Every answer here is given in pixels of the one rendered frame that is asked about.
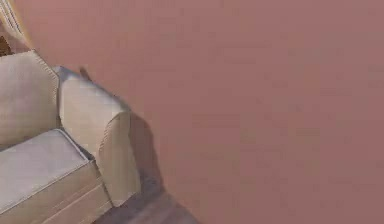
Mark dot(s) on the beige sofa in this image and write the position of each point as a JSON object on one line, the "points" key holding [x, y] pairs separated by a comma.
{"points": [[50, 160]]}

